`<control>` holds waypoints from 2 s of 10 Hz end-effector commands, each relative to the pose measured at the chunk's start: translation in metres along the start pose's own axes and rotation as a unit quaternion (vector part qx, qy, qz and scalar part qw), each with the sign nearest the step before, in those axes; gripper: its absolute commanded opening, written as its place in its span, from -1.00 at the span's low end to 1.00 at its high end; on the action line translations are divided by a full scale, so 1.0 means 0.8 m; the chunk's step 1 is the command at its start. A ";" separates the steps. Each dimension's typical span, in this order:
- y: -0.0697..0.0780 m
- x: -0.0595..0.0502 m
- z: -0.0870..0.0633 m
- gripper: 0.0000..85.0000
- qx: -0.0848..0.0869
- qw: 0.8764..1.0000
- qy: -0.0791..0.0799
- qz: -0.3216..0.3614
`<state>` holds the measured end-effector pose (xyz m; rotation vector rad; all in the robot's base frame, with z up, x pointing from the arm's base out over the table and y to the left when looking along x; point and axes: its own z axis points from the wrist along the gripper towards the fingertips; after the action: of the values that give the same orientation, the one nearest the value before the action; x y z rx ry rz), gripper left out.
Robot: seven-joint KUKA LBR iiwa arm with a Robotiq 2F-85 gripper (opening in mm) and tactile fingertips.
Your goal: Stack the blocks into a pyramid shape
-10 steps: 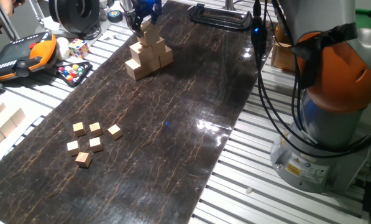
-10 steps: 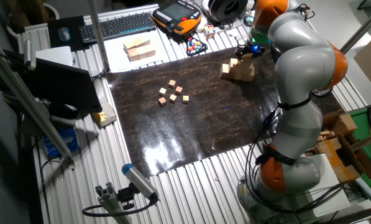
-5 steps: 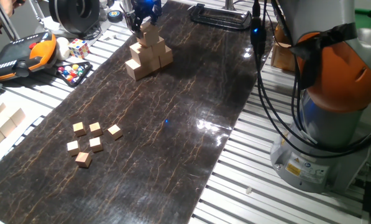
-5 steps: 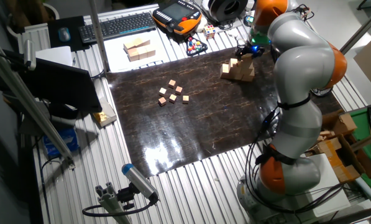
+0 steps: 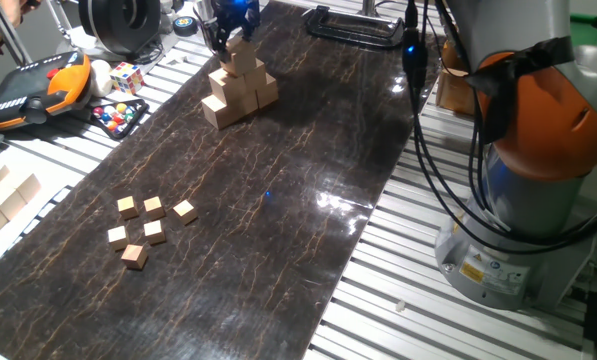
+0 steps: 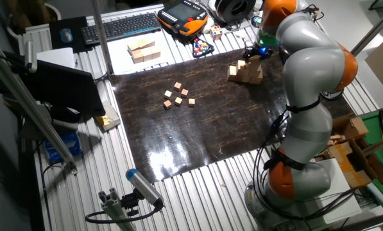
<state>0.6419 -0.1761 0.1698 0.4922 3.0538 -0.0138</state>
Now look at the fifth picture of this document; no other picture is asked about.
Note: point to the orange black teach pendant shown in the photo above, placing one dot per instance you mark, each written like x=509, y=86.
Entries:
x=23, y=87

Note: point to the large wooden cube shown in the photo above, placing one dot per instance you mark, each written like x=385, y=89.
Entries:
x=248, y=105
x=256, y=75
x=240, y=57
x=217, y=115
x=269, y=92
x=225, y=85

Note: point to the silver aluminium post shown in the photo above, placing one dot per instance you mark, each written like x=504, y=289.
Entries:
x=203, y=9

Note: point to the slanted silver frame bar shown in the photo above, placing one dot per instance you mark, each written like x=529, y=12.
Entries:
x=369, y=7

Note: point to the green mini pool table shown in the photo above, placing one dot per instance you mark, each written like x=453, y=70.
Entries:
x=590, y=32

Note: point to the slanted silver metal bar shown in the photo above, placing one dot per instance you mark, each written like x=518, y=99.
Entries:
x=8, y=35

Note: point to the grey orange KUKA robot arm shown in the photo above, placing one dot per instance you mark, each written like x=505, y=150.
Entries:
x=528, y=30

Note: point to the dark marbled table mat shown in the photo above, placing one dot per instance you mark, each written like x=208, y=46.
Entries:
x=203, y=280

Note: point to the thin silver metal rod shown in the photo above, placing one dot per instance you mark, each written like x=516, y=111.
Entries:
x=60, y=22

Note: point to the black triangle rack coloured balls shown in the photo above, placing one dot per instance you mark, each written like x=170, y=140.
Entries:
x=118, y=117

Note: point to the small wooden cube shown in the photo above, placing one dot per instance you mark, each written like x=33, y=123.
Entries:
x=118, y=237
x=154, y=207
x=185, y=212
x=127, y=207
x=134, y=256
x=154, y=232

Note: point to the person's hand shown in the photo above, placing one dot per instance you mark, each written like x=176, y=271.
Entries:
x=13, y=10

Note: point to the black clamp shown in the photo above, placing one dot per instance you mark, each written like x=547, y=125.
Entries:
x=358, y=40

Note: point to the small white scrap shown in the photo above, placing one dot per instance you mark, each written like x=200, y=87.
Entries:
x=400, y=305

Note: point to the Rubik's cube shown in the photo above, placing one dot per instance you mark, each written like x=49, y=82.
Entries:
x=127, y=77

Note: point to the small round black puck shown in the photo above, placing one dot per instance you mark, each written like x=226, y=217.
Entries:
x=184, y=25

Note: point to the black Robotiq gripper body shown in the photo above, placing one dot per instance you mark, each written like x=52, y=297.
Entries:
x=235, y=15

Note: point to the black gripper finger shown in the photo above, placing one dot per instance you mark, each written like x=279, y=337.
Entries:
x=220, y=42
x=247, y=32

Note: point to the black filament spool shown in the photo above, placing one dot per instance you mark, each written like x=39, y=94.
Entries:
x=108, y=25

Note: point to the white egg-shaped object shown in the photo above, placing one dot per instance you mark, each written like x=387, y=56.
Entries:
x=100, y=77

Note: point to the black plug blue light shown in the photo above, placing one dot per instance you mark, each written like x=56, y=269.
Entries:
x=414, y=62

